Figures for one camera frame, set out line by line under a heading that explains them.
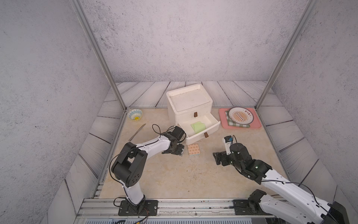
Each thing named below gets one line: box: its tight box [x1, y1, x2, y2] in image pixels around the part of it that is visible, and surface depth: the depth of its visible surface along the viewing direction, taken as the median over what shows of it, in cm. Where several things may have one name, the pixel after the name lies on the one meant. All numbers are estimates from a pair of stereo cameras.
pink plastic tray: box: [219, 107, 262, 129], surface depth 113 cm
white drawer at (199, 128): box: [177, 112, 221, 146], surface depth 96 cm
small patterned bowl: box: [127, 108, 144, 121], surface depth 117 cm
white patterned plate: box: [227, 106, 255, 125], surface depth 117 cm
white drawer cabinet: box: [165, 83, 221, 145], surface depth 95 cm
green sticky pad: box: [190, 120, 207, 134], surface depth 99 cm
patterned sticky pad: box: [187, 143, 201, 156], surface depth 96 cm
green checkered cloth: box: [225, 110, 251, 128], surface depth 110 cm
